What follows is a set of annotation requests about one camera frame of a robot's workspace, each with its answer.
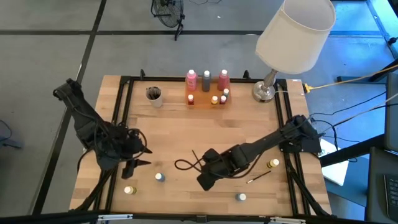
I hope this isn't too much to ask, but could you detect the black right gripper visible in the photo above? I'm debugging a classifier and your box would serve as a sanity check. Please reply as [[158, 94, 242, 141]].
[[197, 144, 250, 192]]

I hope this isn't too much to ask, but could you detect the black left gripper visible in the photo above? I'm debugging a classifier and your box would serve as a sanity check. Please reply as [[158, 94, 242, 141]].
[[119, 129, 154, 180]]

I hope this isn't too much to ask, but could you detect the large grey paint bottle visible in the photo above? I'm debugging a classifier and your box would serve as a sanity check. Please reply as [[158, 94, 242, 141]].
[[201, 70, 212, 93]]

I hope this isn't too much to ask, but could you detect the large coral paint bottle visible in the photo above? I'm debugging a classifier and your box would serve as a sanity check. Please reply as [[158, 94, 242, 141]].
[[217, 68, 231, 91]]

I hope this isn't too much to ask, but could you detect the large pink paint bottle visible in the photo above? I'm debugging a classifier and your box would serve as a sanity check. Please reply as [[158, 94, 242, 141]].
[[185, 68, 198, 92]]

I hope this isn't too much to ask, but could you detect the white paper cup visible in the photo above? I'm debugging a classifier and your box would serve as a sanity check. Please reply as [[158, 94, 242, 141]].
[[145, 86, 164, 108]]

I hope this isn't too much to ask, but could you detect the orange translucent plastic tray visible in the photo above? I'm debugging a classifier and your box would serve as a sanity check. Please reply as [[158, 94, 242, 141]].
[[185, 83, 233, 108]]

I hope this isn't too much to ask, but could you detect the white flat box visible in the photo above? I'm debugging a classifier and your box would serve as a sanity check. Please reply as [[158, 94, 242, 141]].
[[319, 138, 350, 187]]

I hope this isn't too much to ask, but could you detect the black metal beam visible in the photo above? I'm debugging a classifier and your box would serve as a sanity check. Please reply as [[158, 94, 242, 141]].
[[319, 133, 386, 168]]

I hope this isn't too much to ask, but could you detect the black floor fan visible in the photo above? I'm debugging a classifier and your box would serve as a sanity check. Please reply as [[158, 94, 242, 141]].
[[150, 0, 186, 42]]

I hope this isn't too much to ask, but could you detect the silver lamp cream shade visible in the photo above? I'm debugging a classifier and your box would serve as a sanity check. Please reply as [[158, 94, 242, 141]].
[[251, 0, 337, 103]]

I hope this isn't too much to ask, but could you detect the dark grey desk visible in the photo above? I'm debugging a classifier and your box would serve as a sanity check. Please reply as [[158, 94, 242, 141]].
[[365, 146, 398, 224]]

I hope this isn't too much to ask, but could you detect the black keyboard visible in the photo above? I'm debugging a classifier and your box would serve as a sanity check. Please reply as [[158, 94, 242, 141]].
[[384, 174, 398, 214]]

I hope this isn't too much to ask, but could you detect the grey cabinet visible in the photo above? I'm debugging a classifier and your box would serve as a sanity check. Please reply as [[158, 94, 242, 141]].
[[384, 72, 398, 153]]

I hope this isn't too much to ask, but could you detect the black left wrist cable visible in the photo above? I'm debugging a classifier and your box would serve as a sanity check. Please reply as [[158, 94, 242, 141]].
[[123, 126, 149, 162]]

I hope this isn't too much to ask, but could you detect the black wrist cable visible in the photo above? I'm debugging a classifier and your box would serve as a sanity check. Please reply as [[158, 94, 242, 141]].
[[174, 152, 265, 180], [123, 126, 149, 162]]

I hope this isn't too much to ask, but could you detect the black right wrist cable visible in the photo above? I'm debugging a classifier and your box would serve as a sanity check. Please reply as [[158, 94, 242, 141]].
[[174, 152, 265, 180]]

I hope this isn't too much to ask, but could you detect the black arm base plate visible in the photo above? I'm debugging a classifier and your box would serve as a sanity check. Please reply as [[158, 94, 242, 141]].
[[277, 129, 323, 154]]

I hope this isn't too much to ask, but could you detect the black aluminium rig frame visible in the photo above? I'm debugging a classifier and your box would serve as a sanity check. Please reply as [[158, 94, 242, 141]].
[[0, 74, 398, 224]]

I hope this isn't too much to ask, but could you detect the yellow power cable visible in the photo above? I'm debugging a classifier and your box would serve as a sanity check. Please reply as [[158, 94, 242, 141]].
[[303, 63, 398, 94]]

